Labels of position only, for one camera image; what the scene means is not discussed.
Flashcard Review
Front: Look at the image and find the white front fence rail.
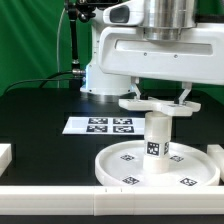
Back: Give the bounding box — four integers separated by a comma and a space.
0, 186, 224, 216

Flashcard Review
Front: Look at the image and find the grey cable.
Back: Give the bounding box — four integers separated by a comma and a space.
56, 8, 67, 89

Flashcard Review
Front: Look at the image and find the white left fence block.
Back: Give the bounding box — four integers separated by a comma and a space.
0, 144, 12, 176

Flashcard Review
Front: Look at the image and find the white right fence block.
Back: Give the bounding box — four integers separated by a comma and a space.
207, 144, 224, 182

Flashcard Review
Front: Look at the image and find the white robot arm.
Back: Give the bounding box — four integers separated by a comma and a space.
81, 0, 224, 99

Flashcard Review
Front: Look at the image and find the white fence block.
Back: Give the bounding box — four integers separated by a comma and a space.
207, 144, 224, 182
0, 144, 12, 176

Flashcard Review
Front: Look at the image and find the black camera stand pole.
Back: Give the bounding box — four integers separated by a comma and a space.
64, 0, 121, 87

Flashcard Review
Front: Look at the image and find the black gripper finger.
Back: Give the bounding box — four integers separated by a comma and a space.
174, 82, 192, 104
131, 77, 141, 99

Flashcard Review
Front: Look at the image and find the white sheet with markers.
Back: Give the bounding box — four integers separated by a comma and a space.
63, 117, 145, 135

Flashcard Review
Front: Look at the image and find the white cross-shaped table base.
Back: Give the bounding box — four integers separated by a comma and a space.
119, 99, 201, 117

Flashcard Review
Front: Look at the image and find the black cable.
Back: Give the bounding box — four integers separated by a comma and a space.
2, 69, 86, 98

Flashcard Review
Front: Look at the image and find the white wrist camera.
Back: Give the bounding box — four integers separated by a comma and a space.
103, 0, 144, 26

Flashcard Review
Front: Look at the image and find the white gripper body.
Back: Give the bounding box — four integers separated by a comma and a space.
98, 23, 224, 85

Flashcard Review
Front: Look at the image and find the white round table top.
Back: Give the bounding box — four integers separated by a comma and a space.
95, 140, 220, 187

